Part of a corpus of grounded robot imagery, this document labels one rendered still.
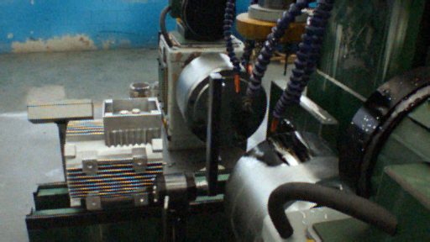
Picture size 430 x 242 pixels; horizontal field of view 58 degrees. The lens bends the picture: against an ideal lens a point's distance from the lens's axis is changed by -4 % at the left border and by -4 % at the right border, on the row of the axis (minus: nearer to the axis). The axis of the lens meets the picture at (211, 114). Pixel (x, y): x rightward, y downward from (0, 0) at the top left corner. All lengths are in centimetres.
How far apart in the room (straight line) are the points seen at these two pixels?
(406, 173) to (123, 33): 620
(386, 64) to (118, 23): 575
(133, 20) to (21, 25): 166
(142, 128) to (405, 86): 57
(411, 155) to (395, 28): 50
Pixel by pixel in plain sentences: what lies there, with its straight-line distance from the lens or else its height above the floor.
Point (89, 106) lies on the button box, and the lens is 111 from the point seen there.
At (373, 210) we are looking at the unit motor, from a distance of 33.
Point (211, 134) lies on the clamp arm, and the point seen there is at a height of 114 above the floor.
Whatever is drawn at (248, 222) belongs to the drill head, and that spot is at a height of 108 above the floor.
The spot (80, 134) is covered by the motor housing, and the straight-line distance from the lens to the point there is 87.
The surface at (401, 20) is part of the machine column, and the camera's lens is 84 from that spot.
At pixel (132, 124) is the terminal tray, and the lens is 84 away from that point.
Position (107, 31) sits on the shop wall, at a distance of 642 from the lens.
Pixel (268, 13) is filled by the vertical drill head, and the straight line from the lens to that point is 83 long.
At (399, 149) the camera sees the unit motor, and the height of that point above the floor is 131.
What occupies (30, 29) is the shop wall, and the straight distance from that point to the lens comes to 649.
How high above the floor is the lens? 146
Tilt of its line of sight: 22 degrees down
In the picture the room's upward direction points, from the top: 2 degrees clockwise
